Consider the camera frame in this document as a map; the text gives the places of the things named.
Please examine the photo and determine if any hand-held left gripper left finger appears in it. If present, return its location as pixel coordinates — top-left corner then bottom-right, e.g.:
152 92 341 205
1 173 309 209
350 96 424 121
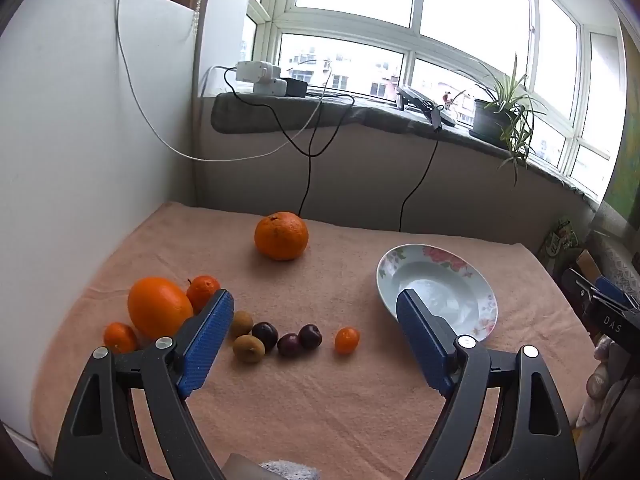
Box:
52 288 235 480

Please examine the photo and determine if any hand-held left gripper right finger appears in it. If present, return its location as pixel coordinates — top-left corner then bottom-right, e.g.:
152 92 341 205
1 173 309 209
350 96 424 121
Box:
396 288 579 480

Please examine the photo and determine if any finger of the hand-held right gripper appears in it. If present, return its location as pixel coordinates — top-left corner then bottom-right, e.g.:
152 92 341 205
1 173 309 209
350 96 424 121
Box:
594 275 632 308
565 267 607 311

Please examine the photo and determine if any brown kiwi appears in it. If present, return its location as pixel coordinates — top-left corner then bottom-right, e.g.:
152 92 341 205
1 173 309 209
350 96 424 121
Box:
230 310 255 338
232 334 265 364

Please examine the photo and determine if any large oval orange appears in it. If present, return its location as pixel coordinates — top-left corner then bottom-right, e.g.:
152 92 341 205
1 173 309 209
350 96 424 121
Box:
127 276 195 341

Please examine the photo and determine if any dark plum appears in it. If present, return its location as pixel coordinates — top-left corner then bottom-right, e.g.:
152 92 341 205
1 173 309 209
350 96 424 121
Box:
251 322 279 353

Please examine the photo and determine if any white floral plate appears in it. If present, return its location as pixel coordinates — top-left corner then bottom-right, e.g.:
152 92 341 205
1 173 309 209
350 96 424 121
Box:
376 244 499 343

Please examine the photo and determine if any small orange kumquat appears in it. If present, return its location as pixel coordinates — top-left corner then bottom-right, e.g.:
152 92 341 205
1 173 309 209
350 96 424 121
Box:
334 327 361 355

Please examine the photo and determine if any large round tangerine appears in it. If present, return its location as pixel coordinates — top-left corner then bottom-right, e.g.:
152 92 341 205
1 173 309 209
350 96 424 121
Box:
254 211 310 262

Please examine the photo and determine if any person's right hand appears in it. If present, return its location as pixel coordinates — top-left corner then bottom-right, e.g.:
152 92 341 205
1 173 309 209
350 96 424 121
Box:
586 336 623 405

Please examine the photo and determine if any brown cardboard box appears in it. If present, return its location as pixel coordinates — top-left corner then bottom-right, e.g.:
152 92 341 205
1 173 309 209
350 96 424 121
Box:
575 250 602 286

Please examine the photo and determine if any green printed packet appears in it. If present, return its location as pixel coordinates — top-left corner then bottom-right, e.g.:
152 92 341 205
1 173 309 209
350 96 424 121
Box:
542 217 581 261

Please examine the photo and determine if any mandarin with stem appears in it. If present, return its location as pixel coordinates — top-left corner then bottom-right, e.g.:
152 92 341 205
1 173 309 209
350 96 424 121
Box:
186 275 222 315

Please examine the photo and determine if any small mandarin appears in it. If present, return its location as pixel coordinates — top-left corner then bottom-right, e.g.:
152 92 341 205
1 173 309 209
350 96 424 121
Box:
103 322 139 354

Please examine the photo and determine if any pink towel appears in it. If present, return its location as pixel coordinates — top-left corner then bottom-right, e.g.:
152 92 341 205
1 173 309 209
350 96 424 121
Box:
30 201 601 480

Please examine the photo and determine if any grey fuzzy cloth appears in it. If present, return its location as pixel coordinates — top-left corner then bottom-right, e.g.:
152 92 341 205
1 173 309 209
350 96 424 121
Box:
257 460 321 480

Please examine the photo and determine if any green spider plant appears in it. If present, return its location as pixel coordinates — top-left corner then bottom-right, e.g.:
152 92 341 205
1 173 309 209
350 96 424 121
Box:
450 52 549 187

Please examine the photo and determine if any dark plant pot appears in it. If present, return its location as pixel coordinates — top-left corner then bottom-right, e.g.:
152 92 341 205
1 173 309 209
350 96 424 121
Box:
470 99 512 142

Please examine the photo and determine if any dark tablet device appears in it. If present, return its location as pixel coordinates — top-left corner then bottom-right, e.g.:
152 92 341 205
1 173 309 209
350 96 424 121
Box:
396 85 458 128

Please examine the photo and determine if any white charger device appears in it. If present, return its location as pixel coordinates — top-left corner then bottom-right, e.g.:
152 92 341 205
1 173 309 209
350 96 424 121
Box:
236 61 288 96

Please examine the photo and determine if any white framed window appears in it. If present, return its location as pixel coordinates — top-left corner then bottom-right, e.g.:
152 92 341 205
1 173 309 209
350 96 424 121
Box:
240 0 626 202

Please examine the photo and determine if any black cable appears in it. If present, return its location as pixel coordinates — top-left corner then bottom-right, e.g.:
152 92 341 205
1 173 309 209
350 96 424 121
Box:
223 66 356 217
398 127 442 232

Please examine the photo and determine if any white cable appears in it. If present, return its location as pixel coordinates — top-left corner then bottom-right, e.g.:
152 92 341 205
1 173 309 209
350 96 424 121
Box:
116 0 333 162

